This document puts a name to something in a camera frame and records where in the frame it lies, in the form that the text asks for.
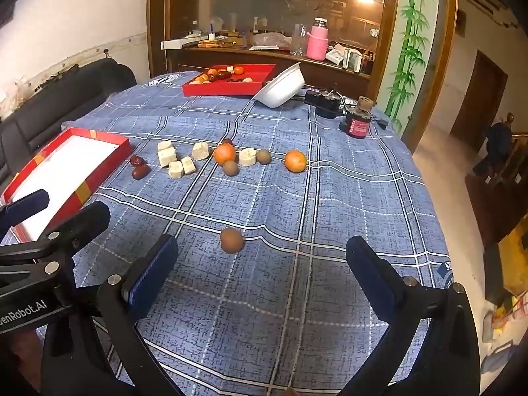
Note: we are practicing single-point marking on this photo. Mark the orange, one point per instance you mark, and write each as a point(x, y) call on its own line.
point(295, 161)
point(225, 153)

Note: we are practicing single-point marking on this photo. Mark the white bowl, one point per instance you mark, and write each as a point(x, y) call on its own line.
point(280, 88)

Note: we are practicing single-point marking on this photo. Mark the clear glass pitcher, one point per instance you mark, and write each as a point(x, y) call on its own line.
point(299, 39)

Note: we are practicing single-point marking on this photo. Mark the brown longan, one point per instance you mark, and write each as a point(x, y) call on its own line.
point(231, 240)
point(263, 156)
point(230, 168)

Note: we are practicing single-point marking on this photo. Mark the black leather sofa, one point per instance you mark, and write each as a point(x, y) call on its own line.
point(62, 99)

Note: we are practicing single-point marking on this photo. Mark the red box tray white inside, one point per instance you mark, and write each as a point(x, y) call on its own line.
point(62, 165)

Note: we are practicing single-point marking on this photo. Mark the red black jar with cork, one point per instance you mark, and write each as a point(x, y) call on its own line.
point(357, 123)

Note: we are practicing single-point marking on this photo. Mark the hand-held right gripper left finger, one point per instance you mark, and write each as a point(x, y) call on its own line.
point(152, 272)

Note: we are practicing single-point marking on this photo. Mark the yellow box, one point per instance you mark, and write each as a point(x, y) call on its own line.
point(511, 260)

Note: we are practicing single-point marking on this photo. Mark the cone-shaped beige pastry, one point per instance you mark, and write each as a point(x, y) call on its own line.
point(165, 145)

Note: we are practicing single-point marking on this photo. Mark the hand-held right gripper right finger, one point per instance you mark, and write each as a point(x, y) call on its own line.
point(371, 276)

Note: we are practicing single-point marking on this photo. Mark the pink thermos bottle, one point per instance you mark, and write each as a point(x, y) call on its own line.
point(317, 41)

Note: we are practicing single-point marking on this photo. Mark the red jujube date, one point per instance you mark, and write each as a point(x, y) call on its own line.
point(140, 171)
point(136, 160)

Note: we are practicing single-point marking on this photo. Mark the round crumbly beige cake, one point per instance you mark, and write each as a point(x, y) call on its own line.
point(166, 158)

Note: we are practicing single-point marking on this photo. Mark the white small boxes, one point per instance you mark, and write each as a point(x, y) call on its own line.
point(342, 55)

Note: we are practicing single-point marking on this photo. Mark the small black plug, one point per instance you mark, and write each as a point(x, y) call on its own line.
point(382, 123)

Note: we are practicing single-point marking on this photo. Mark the wooden door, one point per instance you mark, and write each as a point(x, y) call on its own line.
point(474, 90)

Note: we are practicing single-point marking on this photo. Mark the black power adapter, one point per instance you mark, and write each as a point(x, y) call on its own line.
point(321, 101)

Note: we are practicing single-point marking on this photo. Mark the clear plastic bag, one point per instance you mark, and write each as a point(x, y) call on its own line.
point(270, 39)

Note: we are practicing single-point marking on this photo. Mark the blue plaid tablecloth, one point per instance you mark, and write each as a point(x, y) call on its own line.
point(268, 202)

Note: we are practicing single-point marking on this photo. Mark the long white box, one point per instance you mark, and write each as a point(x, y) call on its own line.
point(181, 44)

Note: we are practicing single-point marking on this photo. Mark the wooden glass cabinet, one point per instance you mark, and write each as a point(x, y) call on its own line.
point(387, 29)

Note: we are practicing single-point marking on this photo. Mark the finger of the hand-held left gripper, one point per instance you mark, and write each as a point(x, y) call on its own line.
point(86, 220)
point(24, 211)

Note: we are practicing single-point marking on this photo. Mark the pile of mixed produce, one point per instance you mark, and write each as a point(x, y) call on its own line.
point(218, 74)

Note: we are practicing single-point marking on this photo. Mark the bamboo painted panel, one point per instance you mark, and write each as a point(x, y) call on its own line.
point(412, 49)

